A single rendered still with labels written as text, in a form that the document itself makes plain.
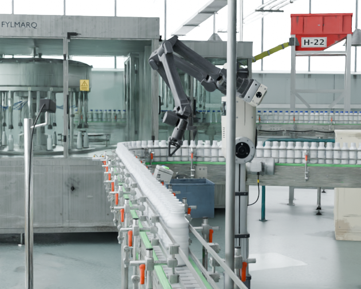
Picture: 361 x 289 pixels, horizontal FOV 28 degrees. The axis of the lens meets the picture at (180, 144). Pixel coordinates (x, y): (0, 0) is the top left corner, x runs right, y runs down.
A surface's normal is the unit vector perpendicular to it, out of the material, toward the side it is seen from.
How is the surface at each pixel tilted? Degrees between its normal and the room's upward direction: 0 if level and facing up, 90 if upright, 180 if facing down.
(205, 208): 90
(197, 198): 90
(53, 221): 90
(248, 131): 101
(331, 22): 90
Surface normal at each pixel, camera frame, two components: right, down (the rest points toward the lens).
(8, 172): 0.13, 0.06
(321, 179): -0.18, 0.05
